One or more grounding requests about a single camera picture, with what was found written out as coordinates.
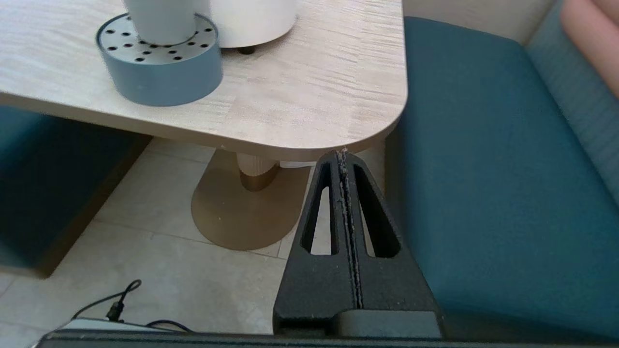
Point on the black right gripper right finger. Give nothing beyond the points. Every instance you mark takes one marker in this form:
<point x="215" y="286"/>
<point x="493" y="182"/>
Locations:
<point x="396" y="290"/>

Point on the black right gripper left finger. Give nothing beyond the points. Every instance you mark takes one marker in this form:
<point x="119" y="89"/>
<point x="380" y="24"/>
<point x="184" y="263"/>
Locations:
<point x="309" y="290"/>

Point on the grey-blue plastic cup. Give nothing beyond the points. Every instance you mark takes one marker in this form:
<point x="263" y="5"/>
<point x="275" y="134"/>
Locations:
<point x="162" y="21"/>

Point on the round blue perforated drip tray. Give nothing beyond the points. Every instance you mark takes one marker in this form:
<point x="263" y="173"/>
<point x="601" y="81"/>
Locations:
<point x="159" y="82"/>

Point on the grey-teal ribbed sofa backrest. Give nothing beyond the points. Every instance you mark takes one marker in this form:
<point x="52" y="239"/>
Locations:
<point x="570" y="87"/>

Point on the clear water dispenser white base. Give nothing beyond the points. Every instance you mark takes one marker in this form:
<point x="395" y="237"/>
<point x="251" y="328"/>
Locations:
<point x="251" y="21"/>

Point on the pink bolster cushion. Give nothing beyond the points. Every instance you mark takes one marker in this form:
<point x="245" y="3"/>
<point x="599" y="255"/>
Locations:
<point x="595" y="38"/>

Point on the table pedestal base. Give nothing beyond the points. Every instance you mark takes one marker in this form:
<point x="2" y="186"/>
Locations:
<point x="242" y="217"/>

